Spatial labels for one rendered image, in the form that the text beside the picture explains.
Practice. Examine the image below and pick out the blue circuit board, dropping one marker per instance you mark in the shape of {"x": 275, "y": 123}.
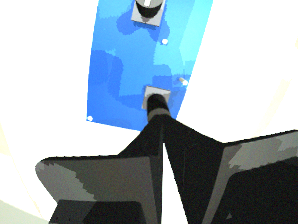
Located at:
{"x": 143, "y": 54}

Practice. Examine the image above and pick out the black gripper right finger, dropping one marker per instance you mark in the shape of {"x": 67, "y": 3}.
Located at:
{"x": 201, "y": 165}

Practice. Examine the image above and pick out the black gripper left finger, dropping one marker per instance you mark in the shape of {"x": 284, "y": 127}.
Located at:
{"x": 134, "y": 174}

